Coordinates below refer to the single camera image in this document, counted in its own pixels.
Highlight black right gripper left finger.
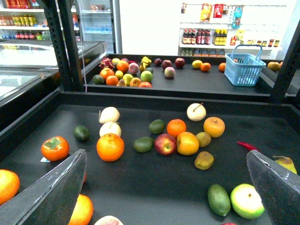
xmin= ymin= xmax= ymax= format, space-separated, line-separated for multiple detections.
xmin=0 ymin=149 xmax=87 ymax=225

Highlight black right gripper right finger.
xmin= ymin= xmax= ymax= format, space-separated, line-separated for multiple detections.
xmin=246 ymin=150 xmax=300 ymax=225

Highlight yellow-green pear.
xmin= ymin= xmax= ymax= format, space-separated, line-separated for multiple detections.
xmin=272 ymin=156 xmax=298 ymax=174

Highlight green apple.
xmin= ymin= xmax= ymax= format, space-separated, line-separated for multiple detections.
xmin=230 ymin=183 xmax=265 ymax=219

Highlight red chili pepper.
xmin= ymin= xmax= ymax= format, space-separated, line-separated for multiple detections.
xmin=237 ymin=141 xmax=260 ymax=152

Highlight green lime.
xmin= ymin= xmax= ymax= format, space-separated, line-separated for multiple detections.
xmin=207 ymin=184 xmax=231 ymax=217

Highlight large orange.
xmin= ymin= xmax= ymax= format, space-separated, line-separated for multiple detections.
xmin=96 ymin=133 xmax=125 ymax=162

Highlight brown kiwi fruit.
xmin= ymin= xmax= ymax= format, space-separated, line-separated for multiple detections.
xmin=194 ymin=151 xmax=214 ymax=170

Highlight yellow-orange apple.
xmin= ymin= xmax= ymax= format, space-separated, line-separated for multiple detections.
xmin=203 ymin=117 xmax=225 ymax=138

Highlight orange persimmon-like fruit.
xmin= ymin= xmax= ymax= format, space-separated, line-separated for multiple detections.
xmin=177 ymin=132 xmax=199 ymax=156

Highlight white pear left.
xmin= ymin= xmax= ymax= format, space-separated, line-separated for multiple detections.
xmin=98 ymin=106 xmax=120 ymax=124

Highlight white pear with stem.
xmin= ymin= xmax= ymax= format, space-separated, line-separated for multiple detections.
xmin=187 ymin=103 xmax=206 ymax=122

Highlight small orange tangerine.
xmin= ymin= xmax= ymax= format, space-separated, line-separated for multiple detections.
xmin=167 ymin=119 xmax=187 ymax=139

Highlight red apple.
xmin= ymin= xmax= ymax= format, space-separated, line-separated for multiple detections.
xmin=154 ymin=133 xmax=177 ymax=156

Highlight glass-top freezer chest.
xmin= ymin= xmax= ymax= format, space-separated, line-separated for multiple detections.
xmin=0 ymin=40 xmax=107 ymax=100

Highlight blue plastic basket with handle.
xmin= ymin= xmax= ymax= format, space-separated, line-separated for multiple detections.
xmin=224 ymin=44 xmax=266 ymax=87

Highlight black shelf upright post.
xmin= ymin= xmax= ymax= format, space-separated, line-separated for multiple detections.
xmin=39 ymin=0 xmax=83 ymax=91

